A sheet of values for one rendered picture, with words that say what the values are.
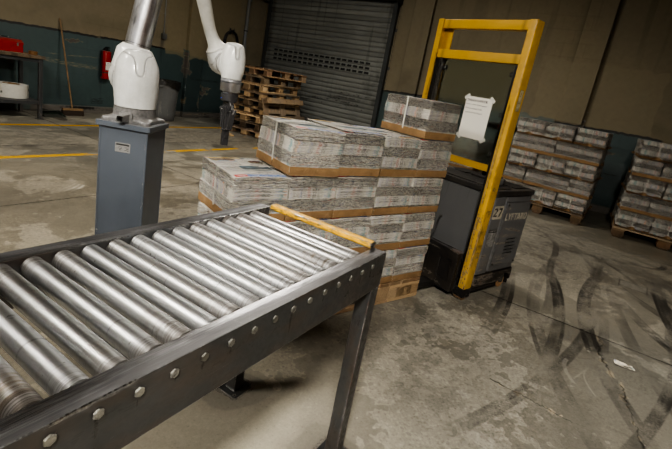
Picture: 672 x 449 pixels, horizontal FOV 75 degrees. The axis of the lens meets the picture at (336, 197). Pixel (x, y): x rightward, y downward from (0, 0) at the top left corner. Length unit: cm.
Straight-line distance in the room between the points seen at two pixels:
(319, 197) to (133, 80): 99
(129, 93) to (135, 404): 128
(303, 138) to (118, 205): 83
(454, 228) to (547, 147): 373
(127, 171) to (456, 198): 226
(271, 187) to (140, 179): 55
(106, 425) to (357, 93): 919
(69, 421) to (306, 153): 158
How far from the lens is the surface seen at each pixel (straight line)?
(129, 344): 89
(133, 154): 188
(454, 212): 333
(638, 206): 681
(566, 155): 684
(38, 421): 75
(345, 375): 161
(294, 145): 205
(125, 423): 84
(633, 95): 845
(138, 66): 187
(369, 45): 969
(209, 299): 101
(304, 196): 216
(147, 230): 135
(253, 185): 199
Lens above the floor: 129
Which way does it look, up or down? 14 degrees down
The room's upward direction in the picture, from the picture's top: 11 degrees clockwise
